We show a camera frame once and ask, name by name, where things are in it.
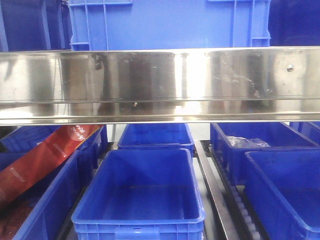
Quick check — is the blue bin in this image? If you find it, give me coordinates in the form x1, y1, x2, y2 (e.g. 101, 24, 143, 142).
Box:
210, 122, 320, 185
244, 150, 320, 240
0, 125, 108, 169
0, 150, 92, 240
71, 148, 205, 240
117, 123, 194, 157

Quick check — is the blue rear right bin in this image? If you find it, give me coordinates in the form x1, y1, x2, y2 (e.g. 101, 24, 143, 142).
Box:
210, 122, 320, 185

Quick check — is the red packaging bag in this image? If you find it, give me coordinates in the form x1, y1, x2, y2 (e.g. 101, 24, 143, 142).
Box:
0, 124, 102, 210

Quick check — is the steel roller track rail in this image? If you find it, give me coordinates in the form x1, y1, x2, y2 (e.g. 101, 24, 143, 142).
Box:
193, 140, 269, 240

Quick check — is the dark blue upper left crate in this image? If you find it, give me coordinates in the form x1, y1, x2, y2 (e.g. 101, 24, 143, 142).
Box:
0, 0, 72, 52

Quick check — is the stainless steel shelf beam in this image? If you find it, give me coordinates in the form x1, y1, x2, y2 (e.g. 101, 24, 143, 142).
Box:
0, 46, 320, 126

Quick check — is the blue rear left bin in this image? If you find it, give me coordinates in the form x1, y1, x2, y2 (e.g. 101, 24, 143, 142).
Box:
0, 125, 108, 169

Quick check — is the blue front right bin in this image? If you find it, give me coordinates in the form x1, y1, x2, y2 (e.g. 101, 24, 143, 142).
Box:
244, 150, 320, 240

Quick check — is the blue front centre bin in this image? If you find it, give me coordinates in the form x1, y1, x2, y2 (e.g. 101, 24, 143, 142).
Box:
71, 148, 205, 240

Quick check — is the blue rear centre bin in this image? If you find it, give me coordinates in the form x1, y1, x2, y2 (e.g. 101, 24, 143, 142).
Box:
117, 123, 194, 157

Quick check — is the blue front left bin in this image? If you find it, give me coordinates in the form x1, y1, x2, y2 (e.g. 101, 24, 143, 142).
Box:
0, 150, 92, 240

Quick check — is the dark blue upper right crate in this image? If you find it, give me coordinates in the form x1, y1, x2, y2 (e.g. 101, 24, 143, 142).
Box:
268, 0, 320, 46

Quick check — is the dark blue crate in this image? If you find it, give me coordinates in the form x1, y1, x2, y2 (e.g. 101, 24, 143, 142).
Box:
0, 0, 72, 52
268, 0, 320, 46

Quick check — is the large blue upper crate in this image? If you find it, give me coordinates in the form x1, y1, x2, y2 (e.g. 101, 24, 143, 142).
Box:
68, 0, 271, 51

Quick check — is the clear plastic bag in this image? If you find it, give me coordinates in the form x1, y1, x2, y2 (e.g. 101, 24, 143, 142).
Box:
227, 136, 270, 148

